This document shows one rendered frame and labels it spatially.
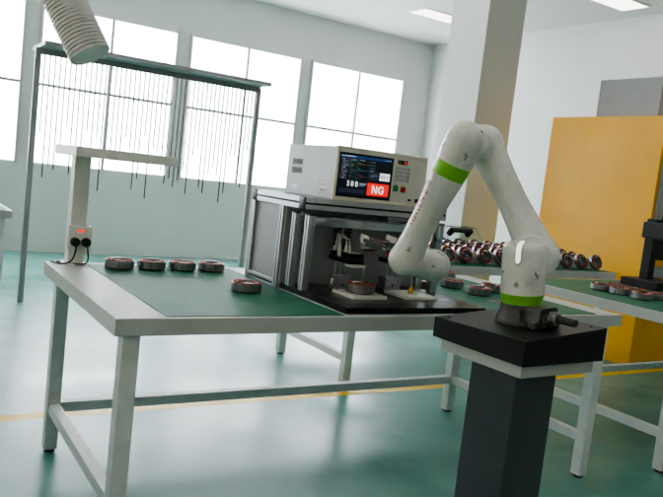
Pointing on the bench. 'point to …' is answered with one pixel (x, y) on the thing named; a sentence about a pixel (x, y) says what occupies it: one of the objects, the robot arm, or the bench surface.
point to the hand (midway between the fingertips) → (376, 239)
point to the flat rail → (359, 225)
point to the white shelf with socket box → (80, 240)
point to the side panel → (264, 242)
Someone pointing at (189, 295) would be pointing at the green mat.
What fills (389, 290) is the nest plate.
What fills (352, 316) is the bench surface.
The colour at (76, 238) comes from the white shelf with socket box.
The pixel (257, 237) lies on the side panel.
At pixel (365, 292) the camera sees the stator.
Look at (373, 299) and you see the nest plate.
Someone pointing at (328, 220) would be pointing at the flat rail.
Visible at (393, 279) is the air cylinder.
